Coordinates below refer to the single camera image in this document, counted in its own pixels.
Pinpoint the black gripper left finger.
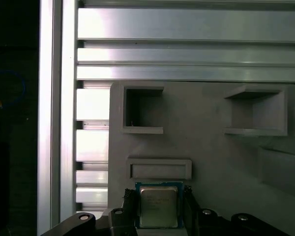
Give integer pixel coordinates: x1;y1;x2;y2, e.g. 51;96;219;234
40;188;140;236

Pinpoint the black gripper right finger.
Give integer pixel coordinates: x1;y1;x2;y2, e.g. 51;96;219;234
183;185;291;236

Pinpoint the silver CPU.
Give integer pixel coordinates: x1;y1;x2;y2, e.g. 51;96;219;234
135;181;184;229

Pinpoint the grey parts rack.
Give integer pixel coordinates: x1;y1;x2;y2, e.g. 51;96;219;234
108;81;295;236

